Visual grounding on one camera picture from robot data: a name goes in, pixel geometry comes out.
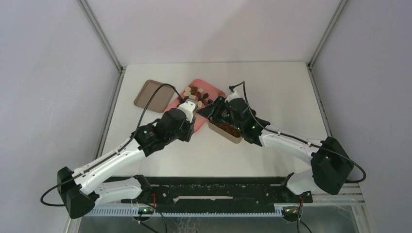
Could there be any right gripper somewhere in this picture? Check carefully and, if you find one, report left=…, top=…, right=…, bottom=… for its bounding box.
left=197, top=95, right=243, bottom=131

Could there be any gold chocolate box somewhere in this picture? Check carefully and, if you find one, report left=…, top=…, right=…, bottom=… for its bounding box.
left=208, top=119, right=254, bottom=144

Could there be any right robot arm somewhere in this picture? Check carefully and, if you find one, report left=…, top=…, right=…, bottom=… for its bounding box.
left=198, top=97, right=355, bottom=202

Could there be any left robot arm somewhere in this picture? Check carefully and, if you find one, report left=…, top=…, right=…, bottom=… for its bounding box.
left=57, top=103, right=197, bottom=219

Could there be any pink plastic tray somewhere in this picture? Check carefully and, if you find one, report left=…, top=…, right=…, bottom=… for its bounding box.
left=164, top=79, right=226, bottom=132

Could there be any brown box lid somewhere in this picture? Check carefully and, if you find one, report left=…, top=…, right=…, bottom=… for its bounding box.
left=134, top=80, right=175, bottom=113

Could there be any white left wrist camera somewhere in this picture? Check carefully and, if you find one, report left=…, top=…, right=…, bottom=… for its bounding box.
left=177, top=99, right=198, bottom=123

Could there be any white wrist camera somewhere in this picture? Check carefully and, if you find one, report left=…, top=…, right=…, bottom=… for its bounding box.
left=226, top=91, right=242, bottom=102
left=177, top=99, right=198, bottom=123

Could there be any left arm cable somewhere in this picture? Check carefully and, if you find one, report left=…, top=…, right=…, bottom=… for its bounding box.
left=40, top=83, right=186, bottom=207

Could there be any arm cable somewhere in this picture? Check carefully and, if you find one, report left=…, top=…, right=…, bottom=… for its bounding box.
left=228, top=81, right=367, bottom=184
left=40, top=83, right=186, bottom=207

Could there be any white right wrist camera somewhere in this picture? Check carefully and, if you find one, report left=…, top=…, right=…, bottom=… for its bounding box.
left=226, top=91, right=242, bottom=102

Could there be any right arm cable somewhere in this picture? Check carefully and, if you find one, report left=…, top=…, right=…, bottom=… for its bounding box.
left=228, top=81, right=367, bottom=184

